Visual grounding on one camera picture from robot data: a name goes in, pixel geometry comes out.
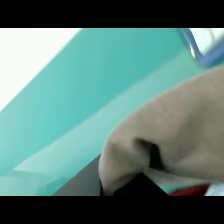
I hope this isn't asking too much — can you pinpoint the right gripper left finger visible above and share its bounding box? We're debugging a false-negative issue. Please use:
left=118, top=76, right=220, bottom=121
left=54, top=154, right=102, bottom=197

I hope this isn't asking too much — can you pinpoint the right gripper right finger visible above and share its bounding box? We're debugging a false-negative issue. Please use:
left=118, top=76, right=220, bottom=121
left=113, top=171, right=170, bottom=197

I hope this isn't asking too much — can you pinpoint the beige T-shirt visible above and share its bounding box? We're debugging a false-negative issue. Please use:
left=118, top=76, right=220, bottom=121
left=97, top=64, right=224, bottom=197

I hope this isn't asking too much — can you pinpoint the red garment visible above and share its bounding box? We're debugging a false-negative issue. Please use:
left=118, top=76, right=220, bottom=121
left=169, top=183, right=211, bottom=197

